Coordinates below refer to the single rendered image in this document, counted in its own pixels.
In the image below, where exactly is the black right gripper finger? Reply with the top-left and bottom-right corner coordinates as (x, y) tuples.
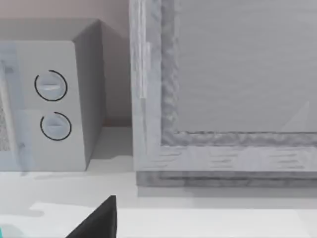
(64, 195), (117, 238)

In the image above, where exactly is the round microwave knob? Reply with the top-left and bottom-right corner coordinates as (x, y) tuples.
(40, 112), (72, 141)
(34, 69), (68, 102)

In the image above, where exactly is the pale microwave oven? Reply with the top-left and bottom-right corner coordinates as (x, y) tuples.
(0, 18), (132, 173)

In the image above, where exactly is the microwave oven door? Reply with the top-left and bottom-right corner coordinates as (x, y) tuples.
(0, 42), (34, 176)

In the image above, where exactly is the grey cabinet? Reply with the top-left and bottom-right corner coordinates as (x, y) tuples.
(128, 0), (317, 188)

